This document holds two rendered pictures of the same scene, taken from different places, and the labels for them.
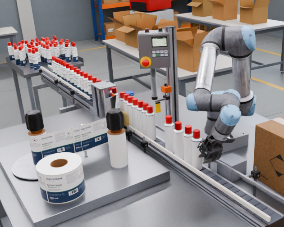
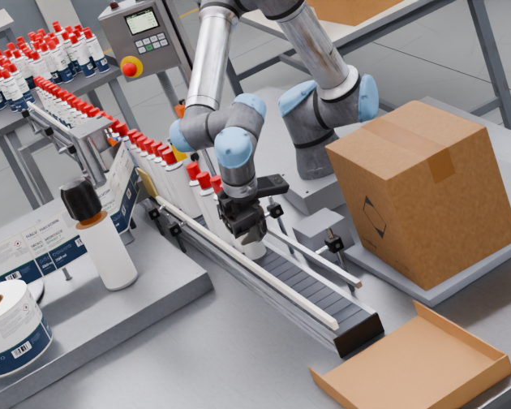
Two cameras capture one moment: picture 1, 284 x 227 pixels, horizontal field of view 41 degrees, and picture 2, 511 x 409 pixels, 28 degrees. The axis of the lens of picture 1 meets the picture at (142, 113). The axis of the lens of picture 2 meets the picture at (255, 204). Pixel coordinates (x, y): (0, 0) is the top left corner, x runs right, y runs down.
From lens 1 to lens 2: 0.97 m
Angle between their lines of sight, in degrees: 12
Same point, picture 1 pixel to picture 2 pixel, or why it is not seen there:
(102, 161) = (94, 281)
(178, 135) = (208, 199)
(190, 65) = (345, 10)
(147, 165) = (170, 269)
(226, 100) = (230, 118)
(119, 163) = (114, 278)
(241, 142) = not seen: hidden behind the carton
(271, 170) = (371, 228)
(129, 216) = (122, 372)
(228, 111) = (222, 141)
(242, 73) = (306, 43)
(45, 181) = not seen: outside the picture
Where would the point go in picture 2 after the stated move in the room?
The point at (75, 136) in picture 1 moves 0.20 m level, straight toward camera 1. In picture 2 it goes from (34, 246) to (27, 279)
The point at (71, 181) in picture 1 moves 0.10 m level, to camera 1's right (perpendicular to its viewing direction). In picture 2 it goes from (9, 332) to (47, 320)
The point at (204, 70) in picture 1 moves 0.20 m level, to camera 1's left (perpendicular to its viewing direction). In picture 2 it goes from (199, 67) to (118, 96)
